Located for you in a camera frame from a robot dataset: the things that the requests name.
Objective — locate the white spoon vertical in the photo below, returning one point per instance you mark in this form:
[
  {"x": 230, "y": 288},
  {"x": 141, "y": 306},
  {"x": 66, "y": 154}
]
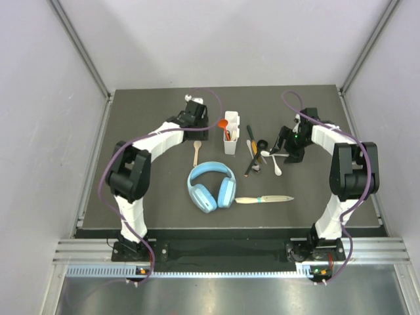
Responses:
[{"x": 277, "y": 169}]

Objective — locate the knife with beige handle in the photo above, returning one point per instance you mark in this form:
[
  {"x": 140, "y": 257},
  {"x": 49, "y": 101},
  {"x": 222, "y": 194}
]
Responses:
[{"x": 263, "y": 199}]

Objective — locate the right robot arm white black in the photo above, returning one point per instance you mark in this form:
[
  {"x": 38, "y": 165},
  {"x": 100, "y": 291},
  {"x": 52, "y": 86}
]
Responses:
[{"x": 353, "y": 177}]

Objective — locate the beige wooden spoon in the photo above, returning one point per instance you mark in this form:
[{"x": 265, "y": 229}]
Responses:
[{"x": 197, "y": 146}]

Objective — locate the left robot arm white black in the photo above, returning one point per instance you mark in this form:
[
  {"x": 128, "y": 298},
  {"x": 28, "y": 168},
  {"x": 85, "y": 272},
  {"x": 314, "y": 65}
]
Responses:
[{"x": 129, "y": 175}]

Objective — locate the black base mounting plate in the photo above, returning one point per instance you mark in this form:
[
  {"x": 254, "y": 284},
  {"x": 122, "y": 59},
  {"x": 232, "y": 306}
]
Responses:
[{"x": 278, "y": 250}]

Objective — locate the orange plastic spoon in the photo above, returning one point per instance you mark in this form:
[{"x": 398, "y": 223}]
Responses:
[{"x": 223, "y": 123}]

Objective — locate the aluminium frame rail front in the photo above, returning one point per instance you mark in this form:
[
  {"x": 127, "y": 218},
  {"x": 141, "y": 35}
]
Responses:
[{"x": 93, "y": 258}]

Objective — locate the white spoon horizontal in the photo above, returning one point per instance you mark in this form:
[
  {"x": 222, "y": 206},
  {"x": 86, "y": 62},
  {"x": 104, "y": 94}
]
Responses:
[{"x": 268, "y": 154}]

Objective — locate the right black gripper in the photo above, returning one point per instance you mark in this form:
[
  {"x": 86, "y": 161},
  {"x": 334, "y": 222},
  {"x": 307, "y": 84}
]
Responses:
[{"x": 285, "y": 134}]

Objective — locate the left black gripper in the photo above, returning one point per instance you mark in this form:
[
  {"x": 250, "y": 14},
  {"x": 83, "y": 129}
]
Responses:
[{"x": 202, "y": 135}]

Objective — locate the white compartment utensil container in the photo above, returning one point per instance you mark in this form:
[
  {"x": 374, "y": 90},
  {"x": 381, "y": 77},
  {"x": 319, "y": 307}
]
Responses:
[{"x": 233, "y": 125}]

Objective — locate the blue over-ear headphones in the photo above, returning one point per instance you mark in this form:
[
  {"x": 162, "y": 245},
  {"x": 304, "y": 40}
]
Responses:
[{"x": 211, "y": 185}]

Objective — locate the black ladle spoon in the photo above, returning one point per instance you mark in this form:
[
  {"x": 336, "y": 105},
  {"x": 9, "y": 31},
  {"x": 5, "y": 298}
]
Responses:
[{"x": 261, "y": 145}]

